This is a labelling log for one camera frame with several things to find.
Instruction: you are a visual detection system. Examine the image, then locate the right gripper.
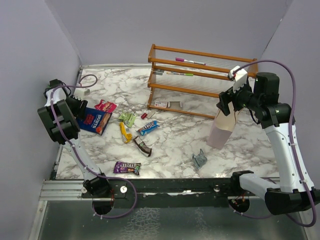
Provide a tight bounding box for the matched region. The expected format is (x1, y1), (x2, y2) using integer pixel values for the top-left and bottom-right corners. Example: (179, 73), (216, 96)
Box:
(217, 78), (262, 115)

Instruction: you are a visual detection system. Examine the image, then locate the blue Burts chips bag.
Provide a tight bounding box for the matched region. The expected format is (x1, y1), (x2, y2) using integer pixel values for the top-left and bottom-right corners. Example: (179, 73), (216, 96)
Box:
(76, 107), (112, 136)

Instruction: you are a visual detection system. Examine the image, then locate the white paper bag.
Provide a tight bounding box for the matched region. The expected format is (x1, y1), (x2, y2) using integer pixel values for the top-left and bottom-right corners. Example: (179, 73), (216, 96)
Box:
(206, 102), (241, 150)

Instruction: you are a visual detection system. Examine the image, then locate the red candy packet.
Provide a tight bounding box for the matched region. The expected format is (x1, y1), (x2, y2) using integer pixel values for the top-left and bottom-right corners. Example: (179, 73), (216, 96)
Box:
(94, 99), (117, 113)

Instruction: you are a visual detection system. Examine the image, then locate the green snack packet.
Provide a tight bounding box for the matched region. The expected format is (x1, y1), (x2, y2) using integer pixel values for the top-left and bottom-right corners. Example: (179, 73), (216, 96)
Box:
(118, 112), (136, 128)

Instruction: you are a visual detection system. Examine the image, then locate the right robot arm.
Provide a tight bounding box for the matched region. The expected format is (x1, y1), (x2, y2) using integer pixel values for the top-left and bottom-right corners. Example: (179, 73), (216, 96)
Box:
(217, 69), (320, 215)

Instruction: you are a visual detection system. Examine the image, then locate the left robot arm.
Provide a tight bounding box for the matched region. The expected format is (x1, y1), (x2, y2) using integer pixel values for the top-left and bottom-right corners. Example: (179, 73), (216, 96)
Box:
(37, 79), (112, 198)

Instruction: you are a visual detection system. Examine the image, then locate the wooden shelf rack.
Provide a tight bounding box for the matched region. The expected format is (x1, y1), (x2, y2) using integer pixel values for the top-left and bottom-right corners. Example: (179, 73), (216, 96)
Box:
(147, 44), (253, 119)

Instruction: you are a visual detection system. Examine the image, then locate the yellow snack bar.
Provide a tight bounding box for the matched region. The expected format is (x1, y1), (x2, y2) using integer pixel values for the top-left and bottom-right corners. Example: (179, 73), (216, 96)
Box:
(119, 122), (132, 144)

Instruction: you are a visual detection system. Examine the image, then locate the magenta marker pen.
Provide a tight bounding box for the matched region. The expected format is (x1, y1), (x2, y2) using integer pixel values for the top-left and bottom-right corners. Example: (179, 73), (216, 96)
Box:
(175, 57), (207, 66)

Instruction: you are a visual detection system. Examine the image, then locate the green capped marker pen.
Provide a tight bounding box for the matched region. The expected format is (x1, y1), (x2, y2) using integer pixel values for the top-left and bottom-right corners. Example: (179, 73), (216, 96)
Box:
(166, 71), (194, 77)

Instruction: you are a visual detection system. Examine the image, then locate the red white card box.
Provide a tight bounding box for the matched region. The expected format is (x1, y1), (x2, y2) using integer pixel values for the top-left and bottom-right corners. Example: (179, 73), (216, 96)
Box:
(154, 100), (168, 108)

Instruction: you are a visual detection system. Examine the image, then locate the grey plastic clip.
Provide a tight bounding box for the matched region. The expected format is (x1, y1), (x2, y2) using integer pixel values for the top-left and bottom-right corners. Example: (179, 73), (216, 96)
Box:
(192, 149), (208, 170)

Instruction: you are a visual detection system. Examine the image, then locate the small grey block on shelf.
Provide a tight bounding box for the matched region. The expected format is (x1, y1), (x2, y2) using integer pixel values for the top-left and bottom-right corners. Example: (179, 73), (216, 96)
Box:
(153, 71), (163, 75)

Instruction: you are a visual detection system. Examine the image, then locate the purple M&M's packet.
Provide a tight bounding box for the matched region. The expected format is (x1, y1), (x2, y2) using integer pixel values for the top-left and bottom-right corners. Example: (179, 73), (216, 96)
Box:
(113, 161), (141, 176)

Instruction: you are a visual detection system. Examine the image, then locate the small white eraser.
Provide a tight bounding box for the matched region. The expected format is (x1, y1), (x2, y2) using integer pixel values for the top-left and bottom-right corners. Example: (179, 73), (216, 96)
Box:
(147, 111), (156, 119)

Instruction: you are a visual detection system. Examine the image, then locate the blue M&M's packet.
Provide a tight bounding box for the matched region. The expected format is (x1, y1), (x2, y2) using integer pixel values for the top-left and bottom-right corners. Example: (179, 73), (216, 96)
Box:
(136, 120), (159, 136)

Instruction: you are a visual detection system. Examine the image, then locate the brown chocolate bar wrapper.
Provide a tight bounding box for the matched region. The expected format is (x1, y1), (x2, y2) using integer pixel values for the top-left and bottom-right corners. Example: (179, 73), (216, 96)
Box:
(133, 136), (152, 157)

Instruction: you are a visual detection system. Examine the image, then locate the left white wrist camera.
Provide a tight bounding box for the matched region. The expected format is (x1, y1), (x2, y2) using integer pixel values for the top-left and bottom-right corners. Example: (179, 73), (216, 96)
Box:
(72, 87), (90, 101)

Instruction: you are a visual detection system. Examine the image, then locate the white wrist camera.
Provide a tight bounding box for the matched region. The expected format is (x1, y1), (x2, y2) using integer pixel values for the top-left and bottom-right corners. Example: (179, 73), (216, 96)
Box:
(72, 87), (90, 101)
(227, 65), (248, 93)

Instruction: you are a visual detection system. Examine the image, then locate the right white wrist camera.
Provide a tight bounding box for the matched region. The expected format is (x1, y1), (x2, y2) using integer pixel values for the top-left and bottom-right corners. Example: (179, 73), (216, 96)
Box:
(227, 65), (248, 93)

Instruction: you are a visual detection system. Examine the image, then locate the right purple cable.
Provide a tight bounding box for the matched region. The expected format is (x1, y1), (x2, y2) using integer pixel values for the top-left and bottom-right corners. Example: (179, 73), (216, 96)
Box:
(228, 59), (317, 228)

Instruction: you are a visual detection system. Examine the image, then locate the purple cable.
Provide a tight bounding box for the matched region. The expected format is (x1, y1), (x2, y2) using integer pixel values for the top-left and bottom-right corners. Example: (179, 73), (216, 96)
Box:
(49, 74), (138, 220)
(228, 59), (317, 228)

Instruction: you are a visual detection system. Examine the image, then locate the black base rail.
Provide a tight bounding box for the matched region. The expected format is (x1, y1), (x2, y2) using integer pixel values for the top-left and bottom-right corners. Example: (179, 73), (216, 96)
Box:
(77, 177), (253, 209)

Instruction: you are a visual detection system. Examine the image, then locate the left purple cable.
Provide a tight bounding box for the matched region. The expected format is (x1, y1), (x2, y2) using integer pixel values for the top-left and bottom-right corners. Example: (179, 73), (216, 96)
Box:
(49, 74), (138, 220)

